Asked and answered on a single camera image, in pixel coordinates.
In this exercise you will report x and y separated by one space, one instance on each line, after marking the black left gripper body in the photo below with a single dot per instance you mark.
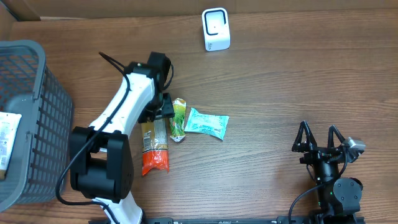
161 108

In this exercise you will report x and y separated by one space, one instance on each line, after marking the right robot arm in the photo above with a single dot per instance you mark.
338 197

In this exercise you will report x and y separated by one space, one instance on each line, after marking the teal snack packet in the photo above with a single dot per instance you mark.
213 125

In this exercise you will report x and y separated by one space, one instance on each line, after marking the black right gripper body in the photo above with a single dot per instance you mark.
317 155

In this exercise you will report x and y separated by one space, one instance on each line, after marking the green tea packet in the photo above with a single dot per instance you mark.
178 121

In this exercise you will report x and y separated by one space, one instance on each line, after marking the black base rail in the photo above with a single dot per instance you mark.
278 220

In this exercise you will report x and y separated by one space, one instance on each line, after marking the white conditioner tube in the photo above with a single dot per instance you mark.
9 125

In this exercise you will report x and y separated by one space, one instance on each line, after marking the orange noodle packet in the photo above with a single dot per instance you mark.
155 150

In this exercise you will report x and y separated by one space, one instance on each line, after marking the white barcode scanner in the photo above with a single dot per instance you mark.
216 29

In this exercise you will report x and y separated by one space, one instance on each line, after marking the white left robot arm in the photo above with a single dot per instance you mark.
101 166

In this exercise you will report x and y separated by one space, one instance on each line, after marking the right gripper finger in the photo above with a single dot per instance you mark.
333 131
304 141

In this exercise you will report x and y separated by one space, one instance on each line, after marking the grey plastic basket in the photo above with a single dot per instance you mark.
40 151

